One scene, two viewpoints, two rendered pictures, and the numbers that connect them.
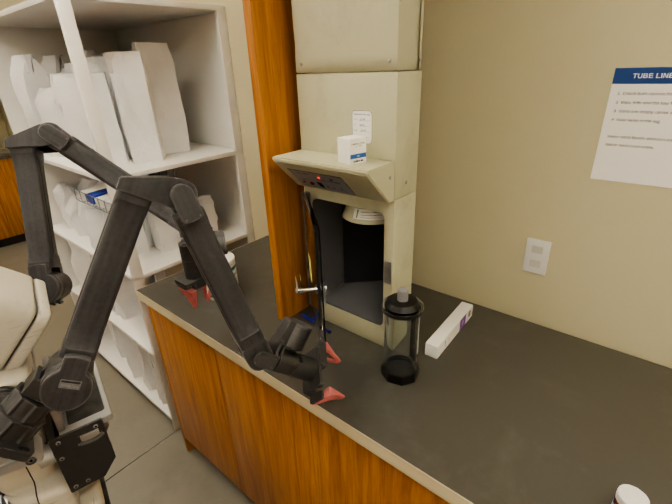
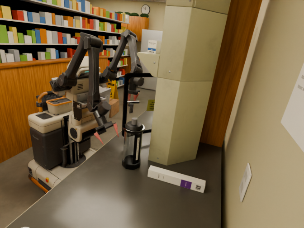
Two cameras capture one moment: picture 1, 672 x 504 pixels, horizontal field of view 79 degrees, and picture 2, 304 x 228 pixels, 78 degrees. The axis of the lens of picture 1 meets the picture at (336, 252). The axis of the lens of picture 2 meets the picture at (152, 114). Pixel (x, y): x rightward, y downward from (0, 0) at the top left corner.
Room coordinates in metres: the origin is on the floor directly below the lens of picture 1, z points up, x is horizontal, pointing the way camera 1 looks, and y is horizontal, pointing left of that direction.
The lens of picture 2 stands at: (0.62, -0.97, 1.58)
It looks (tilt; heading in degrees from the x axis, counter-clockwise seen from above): 22 degrees down; 66
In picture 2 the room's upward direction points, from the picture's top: 6 degrees clockwise
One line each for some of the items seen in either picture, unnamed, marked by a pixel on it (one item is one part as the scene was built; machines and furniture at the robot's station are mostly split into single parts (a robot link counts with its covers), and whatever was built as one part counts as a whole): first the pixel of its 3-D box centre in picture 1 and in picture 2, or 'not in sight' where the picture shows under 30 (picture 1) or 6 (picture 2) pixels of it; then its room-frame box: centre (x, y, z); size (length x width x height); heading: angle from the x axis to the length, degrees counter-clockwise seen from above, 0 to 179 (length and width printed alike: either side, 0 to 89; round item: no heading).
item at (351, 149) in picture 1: (351, 149); (154, 47); (1.00, -0.05, 1.54); 0.05 x 0.05 x 0.06; 34
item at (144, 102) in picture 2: (313, 273); (145, 105); (1.03, 0.07, 1.19); 0.30 x 0.01 x 0.40; 8
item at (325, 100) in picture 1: (371, 208); (186, 92); (1.18, -0.11, 1.33); 0.32 x 0.25 x 0.77; 49
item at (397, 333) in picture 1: (401, 338); (132, 144); (0.88, -0.17, 1.06); 0.11 x 0.11 x 0.21
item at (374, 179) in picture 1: (330, 178); (157, 62); (1.04, 0.01, 1.46); 0.32 x 0.11 x 0.10; 49
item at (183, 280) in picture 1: (194, 269); not in sight; (1.04, 0.41, 1.21); 0.10 x 0.07 x 0.07; 140
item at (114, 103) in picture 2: not in sight; (108, 107); (1.27, 2.81, 0.14); 0.41 x 0.32 x 0.28; 55
